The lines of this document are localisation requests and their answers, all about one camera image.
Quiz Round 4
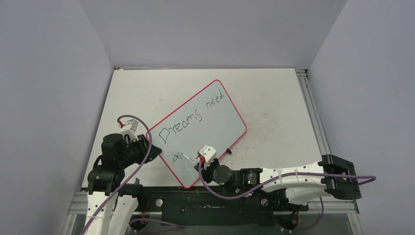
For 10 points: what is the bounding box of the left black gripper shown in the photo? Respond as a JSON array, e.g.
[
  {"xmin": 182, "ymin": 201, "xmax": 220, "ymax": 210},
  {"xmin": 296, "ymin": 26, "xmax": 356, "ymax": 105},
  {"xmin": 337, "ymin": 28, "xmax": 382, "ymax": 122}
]
[{"xmin": 118, "ymin": 134, "xmax": 161, "ymax": 167}]

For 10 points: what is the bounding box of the black whiteboard marker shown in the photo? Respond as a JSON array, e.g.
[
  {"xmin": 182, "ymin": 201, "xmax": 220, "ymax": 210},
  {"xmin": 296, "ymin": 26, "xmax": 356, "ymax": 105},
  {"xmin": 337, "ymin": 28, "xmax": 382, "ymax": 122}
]
[{"xmin": 182, "ymin": 154, "xmax": 197, "ymax": 166}]

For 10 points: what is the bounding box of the pink-framed whiteboard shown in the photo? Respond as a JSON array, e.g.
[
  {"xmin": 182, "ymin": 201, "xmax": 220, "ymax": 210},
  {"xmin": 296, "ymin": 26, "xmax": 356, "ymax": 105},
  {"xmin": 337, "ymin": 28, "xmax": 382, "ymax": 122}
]
[{"xmin": 146, "ymin": 79, "xmax": 247, "ymax": 188}]

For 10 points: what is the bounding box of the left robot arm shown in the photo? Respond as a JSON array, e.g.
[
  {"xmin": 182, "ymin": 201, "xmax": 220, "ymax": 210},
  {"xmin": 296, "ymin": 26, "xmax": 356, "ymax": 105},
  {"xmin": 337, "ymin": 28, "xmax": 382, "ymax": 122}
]
[{"xmin": 81, "ymin": 133, "xmax": 162, "ymax": 235}]

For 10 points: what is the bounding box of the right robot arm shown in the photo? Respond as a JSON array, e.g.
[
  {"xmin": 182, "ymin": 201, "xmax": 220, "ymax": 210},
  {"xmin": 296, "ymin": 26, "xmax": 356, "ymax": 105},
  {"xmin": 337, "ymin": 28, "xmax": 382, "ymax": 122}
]
[{"xmin": 194, "ymin": 154, "xmax": 362, "ymax": 210}]

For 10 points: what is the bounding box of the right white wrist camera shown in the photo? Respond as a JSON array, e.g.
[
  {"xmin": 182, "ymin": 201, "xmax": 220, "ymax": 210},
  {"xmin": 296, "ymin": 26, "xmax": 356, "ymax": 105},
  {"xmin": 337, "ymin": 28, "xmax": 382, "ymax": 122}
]
[{"xmin": 198, "ymin": 144, "xmax": 217, "ymax": 169}]

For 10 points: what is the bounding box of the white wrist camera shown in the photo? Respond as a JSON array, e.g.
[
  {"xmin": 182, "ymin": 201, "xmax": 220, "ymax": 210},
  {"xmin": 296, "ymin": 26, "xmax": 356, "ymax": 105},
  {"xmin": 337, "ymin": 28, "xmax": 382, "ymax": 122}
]
[
  {"xmin": 198, "ymin": 144, "xmax": 217, "ymax": 169},
  {"xmin": 118, "ymin": 119, "xmax": 138, "ymax": 143}
]

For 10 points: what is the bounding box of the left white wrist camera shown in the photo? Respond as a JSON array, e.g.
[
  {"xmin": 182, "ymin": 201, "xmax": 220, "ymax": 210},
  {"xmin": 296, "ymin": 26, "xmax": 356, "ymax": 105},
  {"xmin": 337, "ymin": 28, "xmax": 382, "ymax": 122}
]
[{"xmin": 118, "ymin": 119, "xmax": 138, "ymax": 143}]

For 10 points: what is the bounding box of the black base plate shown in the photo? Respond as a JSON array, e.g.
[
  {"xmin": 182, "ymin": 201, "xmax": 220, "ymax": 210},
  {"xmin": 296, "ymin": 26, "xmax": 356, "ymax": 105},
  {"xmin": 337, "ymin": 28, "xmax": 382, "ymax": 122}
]
[{"xmin": 131, "ymin": 186, "xmax": 309, "ymax": 230}]

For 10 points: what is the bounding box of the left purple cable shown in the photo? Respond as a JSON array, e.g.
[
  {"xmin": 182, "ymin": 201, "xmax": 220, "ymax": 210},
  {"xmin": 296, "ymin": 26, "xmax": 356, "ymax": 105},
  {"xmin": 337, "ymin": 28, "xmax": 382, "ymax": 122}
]
[{"xmin": 79, "ymin": 115, "xmax": 153, "ymax": 235}]

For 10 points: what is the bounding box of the purple cable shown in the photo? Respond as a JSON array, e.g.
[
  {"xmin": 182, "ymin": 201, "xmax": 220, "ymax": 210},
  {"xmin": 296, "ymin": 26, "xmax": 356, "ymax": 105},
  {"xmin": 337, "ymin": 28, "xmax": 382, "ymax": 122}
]
[
  {"xmin": 198, "ymin": 157, "xmax": 377, "ymax": 200},
  {"xmin": 79, "ymin": 115, "xmax": 153, "ymax": 235}
]

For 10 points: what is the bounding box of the aluminium rail right side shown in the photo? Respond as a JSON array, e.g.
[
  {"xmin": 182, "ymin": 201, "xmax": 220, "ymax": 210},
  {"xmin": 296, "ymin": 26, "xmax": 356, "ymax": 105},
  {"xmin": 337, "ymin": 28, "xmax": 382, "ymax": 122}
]
[{"xmin": 295, "ymin": 69, "xmax": 331, "ymax": 155}]

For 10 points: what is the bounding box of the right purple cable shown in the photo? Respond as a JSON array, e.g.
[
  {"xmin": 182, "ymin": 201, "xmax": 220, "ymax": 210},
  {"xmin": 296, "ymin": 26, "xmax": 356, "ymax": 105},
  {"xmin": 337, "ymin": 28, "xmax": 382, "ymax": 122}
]
[{"xmin": 198, "ymin": 157, "xmax": 377, "ymax": 200}]

